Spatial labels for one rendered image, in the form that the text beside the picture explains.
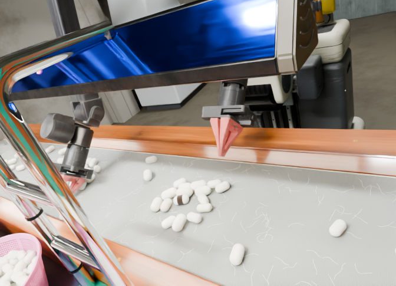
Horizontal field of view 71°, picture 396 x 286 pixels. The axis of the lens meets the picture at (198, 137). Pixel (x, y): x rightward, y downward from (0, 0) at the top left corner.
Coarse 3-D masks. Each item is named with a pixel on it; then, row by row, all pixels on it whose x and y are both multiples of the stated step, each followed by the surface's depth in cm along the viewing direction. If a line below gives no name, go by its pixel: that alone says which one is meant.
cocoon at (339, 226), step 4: (336, 220) 43; (340, 220) 43; (332, 224) 43; (336, 224) 43; (340, 224) 42; (344, 224) 42; (332, 228) 42; (336, 228) 42; (340, 228) 42; (344, 228) 42; (332, 232) 42; (336, 232) 42; (340, 232) 42; (336, 236) 42
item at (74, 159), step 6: (66, 150) 75; (72, 150) 74; (78, 150) 74; (84, 150) 75; (66, 156) 74; (72, 156) 73; (78, 156) 74; (84, 156) 75; (66, 162) 73; (72, 162) 73; (78, 162) 74; (84, 162) 76; (66, 168) 72; (72, 168) 70; (78, 168) 71; (84, 168) 73; (90, 174) 74
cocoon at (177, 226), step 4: (176, 216) 54; (180, 216) 54; (184, 216) 54; (176, 220) 53; (180, 220) 53; (184, 220) 54; (172, 224) 53; (176, 224) 52; (180, 224) 53; (176, 228) 52; (180, 228) 53
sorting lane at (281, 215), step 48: (0, 144) 142; (48, 144) 120; (0, 192) 93; (96, 192) 75; (144, 192) 68; (240, 192) 58; (288, 192) 54; (336, 192) 50; (384, 192) 47; (144, 240) 54; (192, 240) 51; (240, 240) 48; (288, 240) 45; (336, 240) 42; (384, 240) 40
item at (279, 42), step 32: (224, 0) 25; (256, 0) 23; (288, 0) 22; (128, 32) 33; (160, 32) 30; (192, 32) 27; (224, 32) 25; (256, 32) 23; (288, 32) 22; (64, 64) 41; (96, 64) 37; (128, 64) 33; (160, 64) 30; (192, 64) 27; (224, 64) 25; (256, 64) 24; (288, 64) 22; (32, 96) 49
